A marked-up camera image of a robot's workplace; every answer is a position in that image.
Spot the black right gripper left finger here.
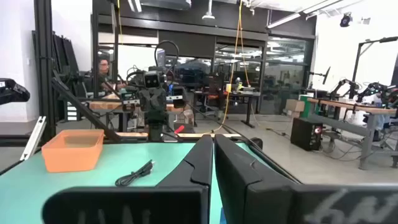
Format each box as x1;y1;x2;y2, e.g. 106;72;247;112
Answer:
42;134;215;224

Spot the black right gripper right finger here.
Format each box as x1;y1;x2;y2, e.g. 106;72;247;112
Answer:
214;134;398;224

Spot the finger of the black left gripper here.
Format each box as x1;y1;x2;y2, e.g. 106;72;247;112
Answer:
152;88;168;112
138;88;154;112

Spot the monitor on arm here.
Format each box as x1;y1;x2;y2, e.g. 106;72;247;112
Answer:
308;65;331;86

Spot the wooden worktable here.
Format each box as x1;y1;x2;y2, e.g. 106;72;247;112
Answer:
115;132;243;139

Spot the wooden background table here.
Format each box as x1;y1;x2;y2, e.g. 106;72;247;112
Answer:
88;93;189;133

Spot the black office desk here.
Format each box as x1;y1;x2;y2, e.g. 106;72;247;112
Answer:
190;88;261;129

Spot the person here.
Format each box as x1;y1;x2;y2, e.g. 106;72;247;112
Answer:
97;55;126;94

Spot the black computer box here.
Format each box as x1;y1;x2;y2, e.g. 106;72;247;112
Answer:
290;117;324;152

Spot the orange plastic bin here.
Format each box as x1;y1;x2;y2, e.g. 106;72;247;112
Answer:
41;129;105;174

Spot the cardboard box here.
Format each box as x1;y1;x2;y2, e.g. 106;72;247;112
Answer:
284;98;306;118

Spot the wooden table with robot arms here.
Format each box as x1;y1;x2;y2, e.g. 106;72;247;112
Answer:
307;79;398;171

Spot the black plastic device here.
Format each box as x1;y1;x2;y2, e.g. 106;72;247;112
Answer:
0;78;31;106

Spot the green table mat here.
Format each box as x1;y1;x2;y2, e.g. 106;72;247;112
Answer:
0;141;271;224

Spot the black lamp stand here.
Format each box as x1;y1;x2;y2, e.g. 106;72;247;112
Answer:
351;35;398;91

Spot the black ceiling spotlight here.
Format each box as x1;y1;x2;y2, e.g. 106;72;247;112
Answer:
339;12;353;28

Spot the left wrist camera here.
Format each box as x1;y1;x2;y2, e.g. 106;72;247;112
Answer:
143;70;161;90

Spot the black USB-C cable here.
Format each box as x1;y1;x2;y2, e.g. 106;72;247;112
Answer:
114;159;155;187

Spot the yellow hanging cord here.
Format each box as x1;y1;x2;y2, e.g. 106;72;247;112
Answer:
213;0;251;134

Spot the silver aluminium rail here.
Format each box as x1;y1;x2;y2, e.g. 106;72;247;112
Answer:
19;116;47;162

